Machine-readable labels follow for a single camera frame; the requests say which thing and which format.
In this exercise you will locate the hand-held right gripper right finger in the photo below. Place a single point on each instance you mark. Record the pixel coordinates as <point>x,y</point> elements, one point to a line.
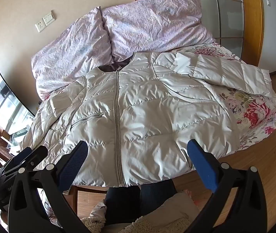
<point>202,165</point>

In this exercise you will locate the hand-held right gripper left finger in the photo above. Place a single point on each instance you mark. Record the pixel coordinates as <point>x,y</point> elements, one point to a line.
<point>73,165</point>

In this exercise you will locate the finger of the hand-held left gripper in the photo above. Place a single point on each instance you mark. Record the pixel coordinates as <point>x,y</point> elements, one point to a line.
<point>23,152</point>
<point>39,153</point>

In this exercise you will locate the cream puffer jacket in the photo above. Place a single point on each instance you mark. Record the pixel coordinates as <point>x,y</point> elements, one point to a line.
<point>140,116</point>

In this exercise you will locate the person's legs in dark pants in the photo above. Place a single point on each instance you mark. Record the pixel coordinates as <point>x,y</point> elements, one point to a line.
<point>123,203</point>

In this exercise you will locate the cream fleece garment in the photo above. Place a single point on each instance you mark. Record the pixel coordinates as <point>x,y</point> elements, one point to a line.
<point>167,218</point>

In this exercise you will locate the floral bed sheet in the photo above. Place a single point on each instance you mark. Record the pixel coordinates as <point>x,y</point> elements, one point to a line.
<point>254,111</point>

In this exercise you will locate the lilac crumpled pillow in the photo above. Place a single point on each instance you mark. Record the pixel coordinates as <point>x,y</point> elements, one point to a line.
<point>157,26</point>
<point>70,51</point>

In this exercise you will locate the frosted glass door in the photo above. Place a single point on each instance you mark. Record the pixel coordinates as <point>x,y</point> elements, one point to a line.
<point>222,12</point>

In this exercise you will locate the white wall switch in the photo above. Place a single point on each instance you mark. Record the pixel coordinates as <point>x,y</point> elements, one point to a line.
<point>49,17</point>

